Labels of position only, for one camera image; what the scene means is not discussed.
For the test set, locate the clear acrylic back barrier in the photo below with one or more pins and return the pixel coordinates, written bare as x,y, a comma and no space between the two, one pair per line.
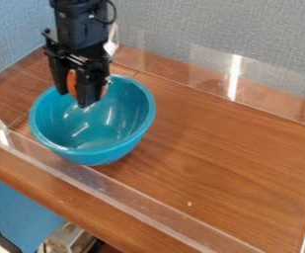
256,84

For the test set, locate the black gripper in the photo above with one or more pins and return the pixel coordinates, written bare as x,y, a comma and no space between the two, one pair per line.
83,27

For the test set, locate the clear acrylic front barrier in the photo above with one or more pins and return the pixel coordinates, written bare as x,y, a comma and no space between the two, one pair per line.
108,208

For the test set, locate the clear acrylic barrier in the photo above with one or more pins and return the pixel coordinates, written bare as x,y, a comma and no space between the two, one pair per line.
256,84
108,208

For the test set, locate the brown and white toy mushroom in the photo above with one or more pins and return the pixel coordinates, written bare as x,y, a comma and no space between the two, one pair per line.
101,57

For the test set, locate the white box under table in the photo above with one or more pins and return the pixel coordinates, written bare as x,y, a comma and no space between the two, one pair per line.
69,239

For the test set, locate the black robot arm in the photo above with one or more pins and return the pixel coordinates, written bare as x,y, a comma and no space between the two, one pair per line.
80,60

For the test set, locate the blue bowl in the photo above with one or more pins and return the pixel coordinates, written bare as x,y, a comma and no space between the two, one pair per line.
99,134

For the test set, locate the clear acrylic corner bracket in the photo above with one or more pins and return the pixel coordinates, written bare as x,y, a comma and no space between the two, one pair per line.
115,40

